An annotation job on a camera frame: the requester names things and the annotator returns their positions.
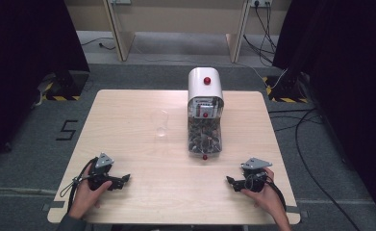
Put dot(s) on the clear glass cup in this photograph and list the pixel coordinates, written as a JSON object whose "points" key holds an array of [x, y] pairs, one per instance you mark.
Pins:
{"points": [[160, 123]]}

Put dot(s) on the black curtain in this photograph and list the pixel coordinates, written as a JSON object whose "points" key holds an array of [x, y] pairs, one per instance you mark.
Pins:
{"points": [[345, 64], [22, 64]]}

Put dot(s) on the white wall socket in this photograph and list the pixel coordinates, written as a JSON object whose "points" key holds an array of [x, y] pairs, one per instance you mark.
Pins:
{"points": [[261, 2]]}

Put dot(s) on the white candy dispenser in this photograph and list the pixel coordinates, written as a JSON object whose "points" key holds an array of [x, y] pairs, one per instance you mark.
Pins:
{"points": [[205, 89]]}

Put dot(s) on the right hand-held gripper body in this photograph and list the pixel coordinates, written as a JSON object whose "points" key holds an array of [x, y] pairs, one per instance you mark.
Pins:
{"points": [[255, 164]]}

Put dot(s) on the person's right hand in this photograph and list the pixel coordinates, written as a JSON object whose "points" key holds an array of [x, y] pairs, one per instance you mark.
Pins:
{"points": [[270, 199]]}

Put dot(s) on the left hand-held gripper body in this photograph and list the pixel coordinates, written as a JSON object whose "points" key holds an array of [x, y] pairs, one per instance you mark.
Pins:
{"points": [[103, 162]]}

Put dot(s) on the beige wooden desk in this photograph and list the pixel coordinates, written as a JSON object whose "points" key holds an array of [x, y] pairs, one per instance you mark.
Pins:
{"points": [[176, 16]]}

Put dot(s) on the stand base with striped tape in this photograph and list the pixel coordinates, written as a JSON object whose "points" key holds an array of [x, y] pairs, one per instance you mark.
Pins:
{"points": [[67, 86], [286, 88]]}

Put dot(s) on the person's left hand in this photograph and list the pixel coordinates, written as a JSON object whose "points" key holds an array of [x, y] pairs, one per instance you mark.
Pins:
{"points": [[84, 199]]}

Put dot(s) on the grey tape strip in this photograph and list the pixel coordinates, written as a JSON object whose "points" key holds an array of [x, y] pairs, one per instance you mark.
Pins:
{"points": [[296, 211]]}

